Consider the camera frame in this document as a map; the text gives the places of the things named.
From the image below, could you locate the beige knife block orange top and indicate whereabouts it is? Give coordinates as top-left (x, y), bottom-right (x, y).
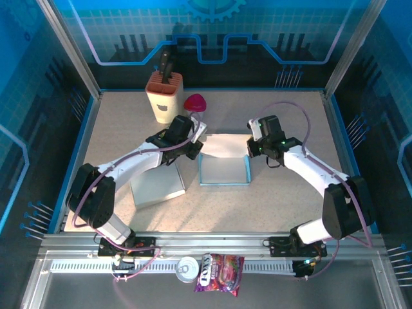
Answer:
top-left (145, 71), bottom-right (185, 125)

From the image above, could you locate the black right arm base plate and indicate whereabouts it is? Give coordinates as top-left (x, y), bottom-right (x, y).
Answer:
top-left (268, 236), bottom-right (328, 258)

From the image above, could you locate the black controller board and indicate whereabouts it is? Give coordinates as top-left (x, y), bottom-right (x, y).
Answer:
top-left (111, 257), bottom-right (136, 278)
top-left (292, 259), bottom-right (318, 278)

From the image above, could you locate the aluminium frame post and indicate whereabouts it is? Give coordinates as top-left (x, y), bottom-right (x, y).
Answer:
top-left (323, 0), bottom-right (389, 100)
top-left (35, 0), bottom-right (104, 100)

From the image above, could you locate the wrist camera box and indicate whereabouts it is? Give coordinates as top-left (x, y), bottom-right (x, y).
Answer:
top-left (247, 118), bottom-right (260, 141)
top-left (190, 117), bottom-right (209, 144)

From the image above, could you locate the pink lidded plastic container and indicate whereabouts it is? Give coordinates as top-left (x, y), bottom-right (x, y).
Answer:
top-left (183, 93), bottom-right (207, 120)

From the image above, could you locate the silver tin can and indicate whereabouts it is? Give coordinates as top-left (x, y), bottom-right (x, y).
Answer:
top-left (176, 256), bottom-right (200, 284)

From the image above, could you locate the black handled knife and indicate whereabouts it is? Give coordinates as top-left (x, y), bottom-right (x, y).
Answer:
top-left (159, 50), bottom-right (171, 73)
top-left (162, 62), bottom-right (174, 84)

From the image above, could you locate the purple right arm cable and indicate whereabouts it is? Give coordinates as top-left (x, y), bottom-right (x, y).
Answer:
top-left (254, 101), bottom-right (374, 281)

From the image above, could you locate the aluminium side rail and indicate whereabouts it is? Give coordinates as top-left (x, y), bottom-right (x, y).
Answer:
top-left (48, 93), bottom-right (102, 233)
top-left (323, 93), bottom-right (380, 233)

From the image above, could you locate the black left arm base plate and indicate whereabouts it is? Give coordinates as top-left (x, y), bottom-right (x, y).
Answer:
top-left (98, 236), bottom-right (158, 258)

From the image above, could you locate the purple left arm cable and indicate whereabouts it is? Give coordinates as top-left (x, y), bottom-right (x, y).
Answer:
top-left (70, 111), bottom-right (202, 281)

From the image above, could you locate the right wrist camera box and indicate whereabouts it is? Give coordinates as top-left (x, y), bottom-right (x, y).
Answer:
top-left (247, 118), bottom-right (260, 141)

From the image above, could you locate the purple berries candy bag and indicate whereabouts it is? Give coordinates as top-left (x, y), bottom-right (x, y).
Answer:
top-left (194, 253), bottom-right (245, 297)

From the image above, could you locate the white slotted cable duct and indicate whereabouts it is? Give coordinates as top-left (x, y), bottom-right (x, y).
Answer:
top-left (50, 259), bottom-right (297, 274)

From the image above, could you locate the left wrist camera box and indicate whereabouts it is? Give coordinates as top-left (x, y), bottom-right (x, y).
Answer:
top-left (190, 117), bottom-right (209, 144)

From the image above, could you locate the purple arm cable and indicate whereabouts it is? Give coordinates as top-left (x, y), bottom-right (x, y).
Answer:
top-left (70, 111), bottom-right (202, 281)
top-left (254, 101), bottom-right (374, 281)

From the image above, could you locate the aluminium mounting rail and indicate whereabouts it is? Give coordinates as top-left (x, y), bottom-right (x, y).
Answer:
top-left (38, 231), bottom-right (387, 255)

